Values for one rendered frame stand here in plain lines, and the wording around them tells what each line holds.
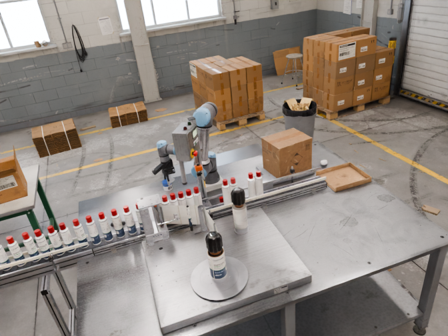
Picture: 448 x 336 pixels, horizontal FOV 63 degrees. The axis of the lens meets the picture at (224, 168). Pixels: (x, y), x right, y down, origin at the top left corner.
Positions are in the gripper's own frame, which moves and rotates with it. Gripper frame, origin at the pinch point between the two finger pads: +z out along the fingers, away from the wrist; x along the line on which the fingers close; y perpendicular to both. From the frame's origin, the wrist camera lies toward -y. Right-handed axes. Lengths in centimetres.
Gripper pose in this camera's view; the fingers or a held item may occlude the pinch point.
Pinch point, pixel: (167, 183)
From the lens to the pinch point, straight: 289.2
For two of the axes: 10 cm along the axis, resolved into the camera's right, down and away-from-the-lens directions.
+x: -4.8, -3.9, 7.9
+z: 1.0, 8.7, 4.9
